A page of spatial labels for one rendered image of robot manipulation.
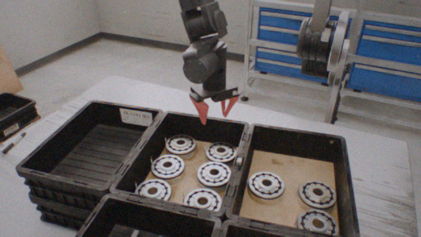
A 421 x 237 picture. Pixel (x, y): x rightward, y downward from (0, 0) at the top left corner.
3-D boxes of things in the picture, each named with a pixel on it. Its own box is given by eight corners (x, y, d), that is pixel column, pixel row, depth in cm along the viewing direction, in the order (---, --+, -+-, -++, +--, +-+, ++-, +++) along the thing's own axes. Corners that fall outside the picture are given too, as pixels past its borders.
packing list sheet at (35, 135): (54, 110, 151) (54, 109, 151) (89, 121, 143) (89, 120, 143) (-5, 147, 126) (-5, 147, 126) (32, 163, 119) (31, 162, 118)
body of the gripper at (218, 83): (239, 93, 75) (240, 65, 71) (202, 104, 71) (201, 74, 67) (224, 82, 80) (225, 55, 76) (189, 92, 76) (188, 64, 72)
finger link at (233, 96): (238, 120, 80) (240, 88, 75) (214, 128, 77) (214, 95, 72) (224, 108, 85) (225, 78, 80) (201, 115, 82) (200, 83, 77)
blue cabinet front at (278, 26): (254, 69, 281) (259, 6, 250) (336, 85, 257) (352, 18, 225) (253, 70, 279) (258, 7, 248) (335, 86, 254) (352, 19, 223)
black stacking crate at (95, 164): (97, 125, 121) (91, 100, 115) (167, 137, 115) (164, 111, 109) (27, 198, 89) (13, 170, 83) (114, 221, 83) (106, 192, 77)
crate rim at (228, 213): (250, 128, 103) (250, 122, 102) (343, 142, 97) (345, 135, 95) (223, 224, 71) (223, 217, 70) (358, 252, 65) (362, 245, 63)
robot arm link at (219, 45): (230, 37, 69) (208, 34, 71) (218, 48, 64) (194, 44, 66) (229, 66, 73) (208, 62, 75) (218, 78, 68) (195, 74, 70)
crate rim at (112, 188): (166, 115, 110) (165, 109, 108) (250, 128, 103) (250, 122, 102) (108, 198, 78) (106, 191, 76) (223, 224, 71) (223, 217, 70)
